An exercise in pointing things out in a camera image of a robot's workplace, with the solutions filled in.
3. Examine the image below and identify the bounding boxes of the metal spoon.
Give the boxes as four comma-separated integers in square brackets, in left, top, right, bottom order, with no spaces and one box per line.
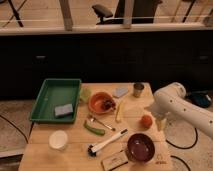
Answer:
[88,115,116,131]

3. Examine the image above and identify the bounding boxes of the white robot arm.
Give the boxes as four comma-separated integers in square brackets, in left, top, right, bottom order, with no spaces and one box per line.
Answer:
[147,82,213,139]

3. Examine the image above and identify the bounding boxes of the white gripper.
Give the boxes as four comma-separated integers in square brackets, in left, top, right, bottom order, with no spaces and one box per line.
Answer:
[146,102,167,131]

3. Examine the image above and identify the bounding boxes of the dark maroon bowl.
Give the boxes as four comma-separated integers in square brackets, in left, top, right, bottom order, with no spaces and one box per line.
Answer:
[127,133,155,162]

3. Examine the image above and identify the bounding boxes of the black office chair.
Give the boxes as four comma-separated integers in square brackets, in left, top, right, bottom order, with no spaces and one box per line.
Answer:
[92,0,162,25]

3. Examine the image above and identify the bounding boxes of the dark grapes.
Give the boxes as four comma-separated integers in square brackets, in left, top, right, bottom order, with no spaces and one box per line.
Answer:
[102,99,116,110]

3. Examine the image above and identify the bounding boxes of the yellow banana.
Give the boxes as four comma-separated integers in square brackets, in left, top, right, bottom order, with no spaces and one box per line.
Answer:
[115,100,124,123]

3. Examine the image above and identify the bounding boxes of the white dish brush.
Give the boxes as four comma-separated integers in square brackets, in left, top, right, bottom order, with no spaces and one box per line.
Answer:
[88,129,128,157]

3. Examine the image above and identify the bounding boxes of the small wooden box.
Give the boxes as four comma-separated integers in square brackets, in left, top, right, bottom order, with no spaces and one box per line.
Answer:
[101,151,128,171]

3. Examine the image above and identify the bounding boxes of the grey sponge in tray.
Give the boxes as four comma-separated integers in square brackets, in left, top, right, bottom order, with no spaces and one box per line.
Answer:
[54,104,73,117]

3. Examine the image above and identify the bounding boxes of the orange bowl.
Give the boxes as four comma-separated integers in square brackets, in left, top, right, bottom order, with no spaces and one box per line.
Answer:
[88,92,116,114]

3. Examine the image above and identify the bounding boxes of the green plastic tray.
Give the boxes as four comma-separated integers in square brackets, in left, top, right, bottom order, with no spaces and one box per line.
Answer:
[30,78,81,124]

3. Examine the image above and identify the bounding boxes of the green pepper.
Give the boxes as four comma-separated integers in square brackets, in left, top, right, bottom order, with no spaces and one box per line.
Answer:
[84,120,105,136]

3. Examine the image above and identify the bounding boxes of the pale green vegetable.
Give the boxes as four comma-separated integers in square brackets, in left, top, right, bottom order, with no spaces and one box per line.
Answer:
[80,87,91,103]

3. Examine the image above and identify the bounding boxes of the black power cable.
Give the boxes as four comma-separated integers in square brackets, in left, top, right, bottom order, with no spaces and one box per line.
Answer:
[165,126,200,150]

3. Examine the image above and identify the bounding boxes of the grey-blue sponge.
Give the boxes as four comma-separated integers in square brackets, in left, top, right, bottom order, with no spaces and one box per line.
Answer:
[113,87,128,98]

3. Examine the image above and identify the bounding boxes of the metal cup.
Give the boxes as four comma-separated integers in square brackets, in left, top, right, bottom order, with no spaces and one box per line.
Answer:
[133,83,144,98]

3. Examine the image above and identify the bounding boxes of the white paper cup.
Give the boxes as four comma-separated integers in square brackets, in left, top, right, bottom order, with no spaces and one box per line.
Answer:
[49,130,68,150]

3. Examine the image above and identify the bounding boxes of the orange-red apple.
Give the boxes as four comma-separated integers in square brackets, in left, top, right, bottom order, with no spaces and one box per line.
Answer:
[140,115,153,129]

